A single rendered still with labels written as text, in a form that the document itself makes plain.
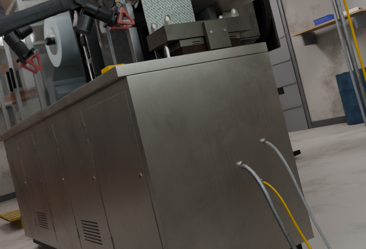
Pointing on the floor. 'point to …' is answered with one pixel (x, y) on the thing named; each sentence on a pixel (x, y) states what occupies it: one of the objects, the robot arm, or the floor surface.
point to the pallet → (13, 217)
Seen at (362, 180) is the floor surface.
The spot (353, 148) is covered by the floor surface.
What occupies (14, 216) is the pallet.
